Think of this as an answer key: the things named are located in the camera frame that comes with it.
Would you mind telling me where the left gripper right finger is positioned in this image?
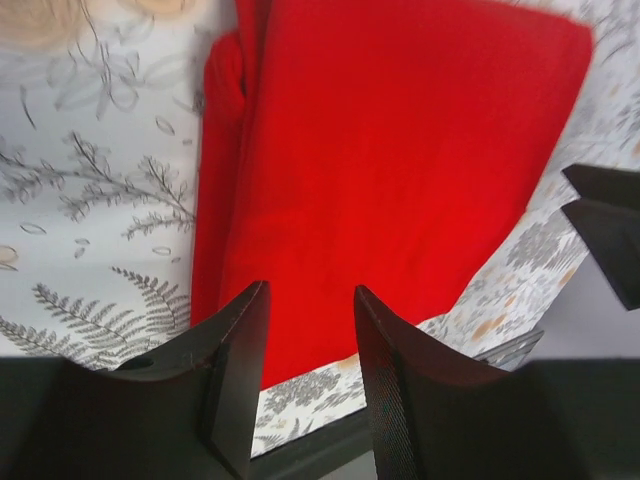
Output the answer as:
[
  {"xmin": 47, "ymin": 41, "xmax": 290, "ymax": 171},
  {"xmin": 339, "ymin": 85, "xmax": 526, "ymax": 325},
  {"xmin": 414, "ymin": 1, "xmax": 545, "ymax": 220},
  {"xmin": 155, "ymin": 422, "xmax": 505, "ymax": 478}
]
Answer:
[{"xmin": 354, "ymin": 286, "xmax": 639, "ymax": 479}]

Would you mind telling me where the aluminium frame rail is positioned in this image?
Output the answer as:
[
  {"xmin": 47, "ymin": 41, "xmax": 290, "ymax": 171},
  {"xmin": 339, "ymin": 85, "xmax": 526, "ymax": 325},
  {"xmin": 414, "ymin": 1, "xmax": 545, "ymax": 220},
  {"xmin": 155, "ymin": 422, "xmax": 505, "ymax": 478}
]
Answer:
[{"xmin": 475, "ymin": 327, "xmax": 544, "ymax": 371}]

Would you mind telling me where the red t-shirt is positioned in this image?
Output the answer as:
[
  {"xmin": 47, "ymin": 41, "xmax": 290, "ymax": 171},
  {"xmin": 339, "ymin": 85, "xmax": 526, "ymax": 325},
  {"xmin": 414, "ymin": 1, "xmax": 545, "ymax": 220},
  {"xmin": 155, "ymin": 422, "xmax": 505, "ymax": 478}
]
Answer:
[{"xmin": 191, "ymin": 1, "xmax": 594, "ymax": 388}]

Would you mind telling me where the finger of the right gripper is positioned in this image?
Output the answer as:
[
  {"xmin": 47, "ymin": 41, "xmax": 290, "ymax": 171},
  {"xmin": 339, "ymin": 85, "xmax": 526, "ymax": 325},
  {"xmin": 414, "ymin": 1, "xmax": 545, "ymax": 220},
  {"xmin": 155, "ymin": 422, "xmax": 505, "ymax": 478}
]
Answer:
[
  {"xmin": 562, "ymin": 164, "xmax": 639, "ymax": 203},
  {"xmin": 562, "ymin": 199, "xmax": 639, "ymax": 311}
]

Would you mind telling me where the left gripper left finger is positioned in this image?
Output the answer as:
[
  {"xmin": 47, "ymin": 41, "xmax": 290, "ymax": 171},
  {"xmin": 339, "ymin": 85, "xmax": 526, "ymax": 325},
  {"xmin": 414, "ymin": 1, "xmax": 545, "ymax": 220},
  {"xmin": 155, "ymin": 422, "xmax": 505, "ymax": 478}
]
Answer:
[{"xmin": 1, "ymin": 282, "xmax": 270, "ymax": 479}]

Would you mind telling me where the floral table mat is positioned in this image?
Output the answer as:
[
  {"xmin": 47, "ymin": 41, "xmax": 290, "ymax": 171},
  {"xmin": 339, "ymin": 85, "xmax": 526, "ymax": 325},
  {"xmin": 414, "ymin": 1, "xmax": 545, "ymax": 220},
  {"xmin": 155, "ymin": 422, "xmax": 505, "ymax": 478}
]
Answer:
[{"xmin": 0, "ymin": 0, "xmax": 640, "ymax": 459}]

